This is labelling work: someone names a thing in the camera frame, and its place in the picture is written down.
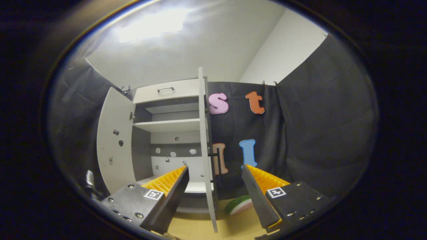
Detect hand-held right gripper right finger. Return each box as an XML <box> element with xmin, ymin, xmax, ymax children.
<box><xmin>241</xmin><ymin>164</ymin><xmax>331</xmax><ymax>233</ymax></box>

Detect watermelon slice toy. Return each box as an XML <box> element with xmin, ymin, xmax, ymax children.
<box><xmin>224</xmin><ymin>195</ymin><xmax>253</xmax><ymax>215</ymax></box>

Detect black backdrop cloth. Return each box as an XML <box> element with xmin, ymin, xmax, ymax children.
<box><xmin>48</xmin><ymin>33</ymin><xmax>379</xmax><ymax>200</ymax></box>

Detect white cabinet drawer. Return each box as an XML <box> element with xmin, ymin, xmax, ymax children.
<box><xmin>133</xmin><ymin>79</ymin><xmax>200</xmax><ymax>104</ymax></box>

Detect white cabinet door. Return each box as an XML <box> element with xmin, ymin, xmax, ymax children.
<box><xmin>198</xmin><ymin>67</ymin><xmax>221</xmax><ymax>233</ymax></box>
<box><xmin>96</xmin><ymin>87</ymin><xmax>137</xmax><ymax>195</ymax></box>

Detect white cabinet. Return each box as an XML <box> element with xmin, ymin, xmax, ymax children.
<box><xmin>131</xmin><ymin>77</ymin><xmax>216</xmax><ymax>214</ymax></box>

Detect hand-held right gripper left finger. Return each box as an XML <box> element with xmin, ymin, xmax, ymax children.
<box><xmin>92</xmin><ymin>166</ymin><xmax>190</xmax><ymax>234</ymax></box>

